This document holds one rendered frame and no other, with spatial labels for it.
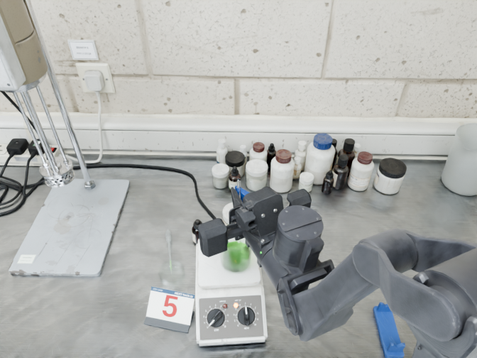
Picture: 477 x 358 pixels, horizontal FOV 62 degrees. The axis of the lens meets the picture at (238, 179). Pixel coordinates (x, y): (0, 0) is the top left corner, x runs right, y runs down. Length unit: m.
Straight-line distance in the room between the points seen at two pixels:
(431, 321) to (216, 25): 0.84
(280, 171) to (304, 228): 0.51
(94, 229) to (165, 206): 0.18
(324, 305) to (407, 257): 0.14
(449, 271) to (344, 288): 0.15
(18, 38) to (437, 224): 0.96
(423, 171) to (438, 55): 0.31
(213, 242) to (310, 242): 0.17
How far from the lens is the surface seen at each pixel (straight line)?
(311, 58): 1.06
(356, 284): 0.41
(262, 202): 0.55
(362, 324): 0.86
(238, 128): 1.10
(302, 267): 0.52
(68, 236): 1.01
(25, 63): 0.78
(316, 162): 1.04
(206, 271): 0.78
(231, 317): 0.78
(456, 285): 0.31
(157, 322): 0.84
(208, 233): 0.58
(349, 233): 0.99
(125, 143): 1.18
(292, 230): 0.49
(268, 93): 1.09
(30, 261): 1.00
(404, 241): 0.39
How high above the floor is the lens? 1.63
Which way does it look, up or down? 42 degrees down
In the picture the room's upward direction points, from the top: straight up
